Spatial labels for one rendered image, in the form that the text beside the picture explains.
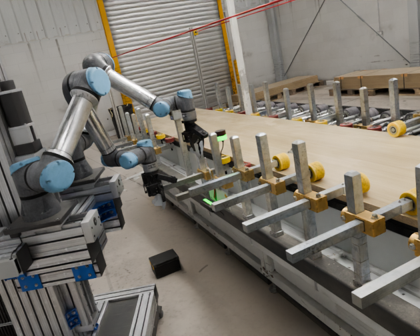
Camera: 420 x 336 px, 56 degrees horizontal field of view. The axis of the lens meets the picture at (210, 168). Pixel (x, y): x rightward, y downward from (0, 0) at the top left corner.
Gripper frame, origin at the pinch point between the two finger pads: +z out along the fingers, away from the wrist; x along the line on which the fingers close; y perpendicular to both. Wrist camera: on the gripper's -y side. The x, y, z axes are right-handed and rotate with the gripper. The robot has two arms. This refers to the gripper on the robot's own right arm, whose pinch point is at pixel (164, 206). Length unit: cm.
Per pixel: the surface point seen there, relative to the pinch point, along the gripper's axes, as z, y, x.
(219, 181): -12.7, -21.3, 26.4
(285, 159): -13, -56, 28
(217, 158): -15.0, -34.8, -2.3
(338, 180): -8, -62, 58
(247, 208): 6.6, -34.6, 22.6
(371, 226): -13, -33, 104
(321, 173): -11, -56, 54
